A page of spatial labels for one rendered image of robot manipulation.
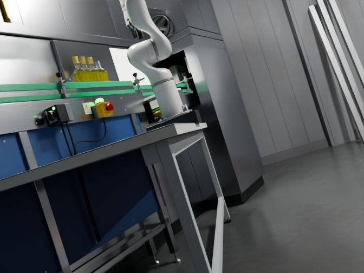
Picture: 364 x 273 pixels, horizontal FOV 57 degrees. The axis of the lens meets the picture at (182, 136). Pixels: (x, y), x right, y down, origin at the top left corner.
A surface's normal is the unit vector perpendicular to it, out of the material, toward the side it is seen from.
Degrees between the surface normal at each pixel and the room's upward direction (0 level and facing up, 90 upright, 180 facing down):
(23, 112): 90
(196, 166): 90
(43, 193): 90
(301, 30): 90
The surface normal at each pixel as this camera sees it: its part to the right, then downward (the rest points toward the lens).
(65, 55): 0.82, -0.26
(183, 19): -0.49, 0.15
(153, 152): -0.13, 0.04
